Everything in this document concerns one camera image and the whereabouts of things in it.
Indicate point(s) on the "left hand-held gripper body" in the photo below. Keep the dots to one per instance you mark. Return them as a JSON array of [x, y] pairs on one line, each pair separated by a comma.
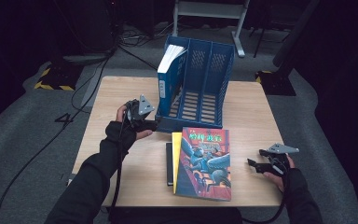
[[144, 105]]

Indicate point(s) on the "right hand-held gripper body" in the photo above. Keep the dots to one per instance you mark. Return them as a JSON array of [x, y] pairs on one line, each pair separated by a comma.
[[281, 148]]

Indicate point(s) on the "thick blue book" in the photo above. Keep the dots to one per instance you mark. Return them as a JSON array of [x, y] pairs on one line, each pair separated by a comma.
[[169, 81]]

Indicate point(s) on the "yellow book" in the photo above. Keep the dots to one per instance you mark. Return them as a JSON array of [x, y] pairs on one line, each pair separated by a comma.
[[176, 155]]

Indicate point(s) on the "black hardcover book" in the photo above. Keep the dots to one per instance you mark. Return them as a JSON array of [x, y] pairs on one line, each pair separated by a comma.
[[169, 165]]

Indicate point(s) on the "blue plastic file rack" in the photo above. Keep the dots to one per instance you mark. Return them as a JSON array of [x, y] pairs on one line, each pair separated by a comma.
[[195, 93]]

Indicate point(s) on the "colourful illustrated book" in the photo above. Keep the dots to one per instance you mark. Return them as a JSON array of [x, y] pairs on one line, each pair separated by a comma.
[[205, 161]]

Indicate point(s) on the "person's right hand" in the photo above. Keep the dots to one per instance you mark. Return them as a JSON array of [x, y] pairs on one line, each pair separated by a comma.
[[281, 182]]

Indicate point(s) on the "person's left hand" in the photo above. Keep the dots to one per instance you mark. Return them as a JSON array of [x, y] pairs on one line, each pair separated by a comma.
[[121, 135]]

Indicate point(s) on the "grey metal beam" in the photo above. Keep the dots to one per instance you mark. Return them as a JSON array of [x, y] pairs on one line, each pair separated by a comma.
[[91, 90]]

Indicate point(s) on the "black yellow striped stand base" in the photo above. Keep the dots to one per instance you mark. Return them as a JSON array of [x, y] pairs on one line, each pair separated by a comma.
[[59, 77]]

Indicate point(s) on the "black slanted pole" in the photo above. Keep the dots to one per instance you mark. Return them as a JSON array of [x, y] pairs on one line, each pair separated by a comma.
[[295, 34]]

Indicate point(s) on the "white metal stand frame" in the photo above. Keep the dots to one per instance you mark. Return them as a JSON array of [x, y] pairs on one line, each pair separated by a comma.
[[211, 9]]

